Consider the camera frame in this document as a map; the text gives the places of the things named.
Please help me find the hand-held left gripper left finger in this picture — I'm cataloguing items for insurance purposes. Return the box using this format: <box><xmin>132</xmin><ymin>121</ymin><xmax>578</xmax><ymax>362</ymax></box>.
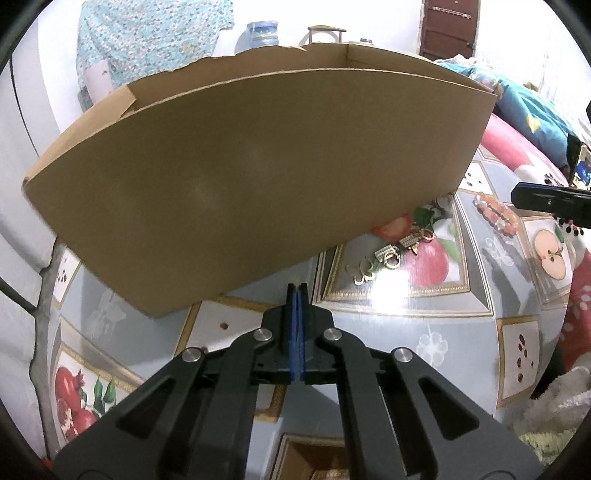
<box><xmin>53</xmin><ymin>282</ymin><xmax>300</xmax><ymax>480</ymax></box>

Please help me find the brown cardboard box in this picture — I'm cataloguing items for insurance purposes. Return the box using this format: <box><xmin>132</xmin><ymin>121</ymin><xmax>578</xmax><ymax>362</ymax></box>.
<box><xmin>22</xmin><ymin>41</ymin><xmax>498</xmax><ymax>320</ymax></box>

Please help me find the wooden chair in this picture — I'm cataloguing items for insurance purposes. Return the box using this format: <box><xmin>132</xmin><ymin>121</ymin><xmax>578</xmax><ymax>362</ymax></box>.
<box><xmin>308</xmin><ymin>25</ymin><xmax>347</xmax><ymax>44</ymax></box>

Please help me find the blue printed quilt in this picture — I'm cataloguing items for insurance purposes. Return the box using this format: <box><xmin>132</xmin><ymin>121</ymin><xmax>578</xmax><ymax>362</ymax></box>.
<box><xmin>443</xmin><ymin>60</ymin><xmax>578</xmax><ymax>167</ymax></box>

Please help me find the pink bead bracelet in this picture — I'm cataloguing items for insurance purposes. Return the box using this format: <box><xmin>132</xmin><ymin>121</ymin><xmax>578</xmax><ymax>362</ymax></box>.
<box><xmin>475</xmin><ymin>193</ymin><xmax>522</xmax><ymax>237</ymax></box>

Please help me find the gold bee pendant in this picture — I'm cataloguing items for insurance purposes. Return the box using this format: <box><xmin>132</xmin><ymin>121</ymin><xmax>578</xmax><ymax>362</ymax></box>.
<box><xmin>409</xmin><ymin>226</ymin><xmax>435</xmax><ymax>257</ymax></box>

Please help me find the blue water bottle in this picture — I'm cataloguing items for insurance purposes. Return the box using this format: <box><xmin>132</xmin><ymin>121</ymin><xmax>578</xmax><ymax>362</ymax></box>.
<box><xmin>246</xmin><ymin>21</ymin><xmax>280</xmax><ymax>49</ymax></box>

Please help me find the teal floral cloth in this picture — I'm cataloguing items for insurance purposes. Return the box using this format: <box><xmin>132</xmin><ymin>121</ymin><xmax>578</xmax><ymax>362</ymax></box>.
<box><xmin>76</xmin><ymin>0</ymin><xmax>234</xmax><ymax>112</ymax></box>

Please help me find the white panel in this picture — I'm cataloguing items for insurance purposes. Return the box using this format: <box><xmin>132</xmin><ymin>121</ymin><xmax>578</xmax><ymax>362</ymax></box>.
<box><xmin>88</xmin><ymin>62</ymin><xmax>114</xmax><ymax>104</ymax></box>

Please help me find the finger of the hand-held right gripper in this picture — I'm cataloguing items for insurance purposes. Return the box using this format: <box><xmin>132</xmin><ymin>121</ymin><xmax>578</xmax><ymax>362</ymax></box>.
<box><xmin>511</xmin><ymin>182</ymin><xmax>591</xmax><ymax>229</ymax></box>

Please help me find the brown wooden door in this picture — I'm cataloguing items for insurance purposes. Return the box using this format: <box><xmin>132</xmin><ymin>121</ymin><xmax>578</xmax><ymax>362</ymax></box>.
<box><xmin>418</xmin><ymin>0</ymin><xmax>481</xmax><ymax>61</ymax></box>

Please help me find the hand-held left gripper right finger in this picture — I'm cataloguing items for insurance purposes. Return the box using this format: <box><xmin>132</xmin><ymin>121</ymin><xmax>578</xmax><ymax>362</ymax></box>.
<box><xmin>299</xmin><ymin>282</ymin><xmax>543</xmax><ymax>480</ymax></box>

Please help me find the green rug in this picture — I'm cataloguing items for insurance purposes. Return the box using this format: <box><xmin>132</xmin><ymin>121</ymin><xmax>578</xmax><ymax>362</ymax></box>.
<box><xmin>519</xmin><ymin>427</ymin><xmax>583</xmax><ymax>467</ymax></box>

